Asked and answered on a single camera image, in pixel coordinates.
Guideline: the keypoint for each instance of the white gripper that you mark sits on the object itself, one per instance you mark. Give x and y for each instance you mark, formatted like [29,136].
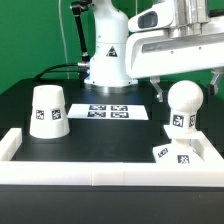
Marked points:
[172,38]

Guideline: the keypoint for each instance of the white lamp bulb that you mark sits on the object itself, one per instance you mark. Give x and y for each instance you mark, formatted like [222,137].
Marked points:
[184,99]

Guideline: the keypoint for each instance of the white lamp base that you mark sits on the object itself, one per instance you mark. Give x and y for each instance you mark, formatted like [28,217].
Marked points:
[178,151]

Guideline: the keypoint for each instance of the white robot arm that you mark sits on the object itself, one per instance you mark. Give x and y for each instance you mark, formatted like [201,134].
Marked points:
[107,66]

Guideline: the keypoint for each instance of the white lamp shade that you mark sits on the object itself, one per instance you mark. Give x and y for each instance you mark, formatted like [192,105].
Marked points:
[49,119]

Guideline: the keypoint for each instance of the white U-shaped fence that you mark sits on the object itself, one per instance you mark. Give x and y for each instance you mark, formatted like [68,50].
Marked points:
[208,174]

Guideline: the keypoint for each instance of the white marker sheet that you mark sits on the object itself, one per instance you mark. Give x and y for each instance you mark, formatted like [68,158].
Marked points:
[106,111]

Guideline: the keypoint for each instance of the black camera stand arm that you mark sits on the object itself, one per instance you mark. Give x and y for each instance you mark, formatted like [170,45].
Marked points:
[77,8]

